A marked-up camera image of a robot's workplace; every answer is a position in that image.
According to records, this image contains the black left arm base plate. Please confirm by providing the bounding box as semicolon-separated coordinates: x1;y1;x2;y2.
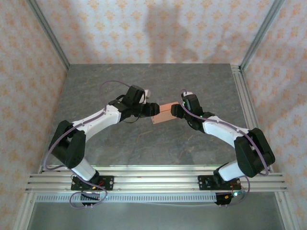
71;175;115;192

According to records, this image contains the aluminium frame post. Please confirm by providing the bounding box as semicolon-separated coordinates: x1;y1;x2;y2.
239;0;286;71
25;0;71;70

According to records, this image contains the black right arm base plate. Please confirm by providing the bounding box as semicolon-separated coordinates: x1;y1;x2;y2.
197;174;241;191

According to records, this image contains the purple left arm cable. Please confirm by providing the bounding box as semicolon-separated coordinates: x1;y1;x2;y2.
44;80;133;209

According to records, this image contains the black controller board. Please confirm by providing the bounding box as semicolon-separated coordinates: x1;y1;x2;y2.
80;192;101;207
214;191;238;207

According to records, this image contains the grey slotted cable duct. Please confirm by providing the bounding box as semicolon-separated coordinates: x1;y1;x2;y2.
35;193;218;203

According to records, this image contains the wide aluminium extrusion rail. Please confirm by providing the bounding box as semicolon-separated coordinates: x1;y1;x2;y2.
25;172;288;194

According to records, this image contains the orange paper box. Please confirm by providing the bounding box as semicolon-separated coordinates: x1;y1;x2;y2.
151;102;183;125

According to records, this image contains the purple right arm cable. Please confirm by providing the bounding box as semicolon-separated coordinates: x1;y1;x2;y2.
179;89;269;207

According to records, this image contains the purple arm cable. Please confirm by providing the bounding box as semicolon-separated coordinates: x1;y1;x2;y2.
179;89;269;207
44;80;133;209

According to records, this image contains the narrow aluminium extrusion rail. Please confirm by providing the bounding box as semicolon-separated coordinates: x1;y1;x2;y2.
38;164;274;173

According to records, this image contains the aluminium frame leg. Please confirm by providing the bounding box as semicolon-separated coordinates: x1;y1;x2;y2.
274;191;300;230
13;191;36;230

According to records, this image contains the long side aluminium rail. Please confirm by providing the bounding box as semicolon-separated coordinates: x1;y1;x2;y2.
230;64;274;173

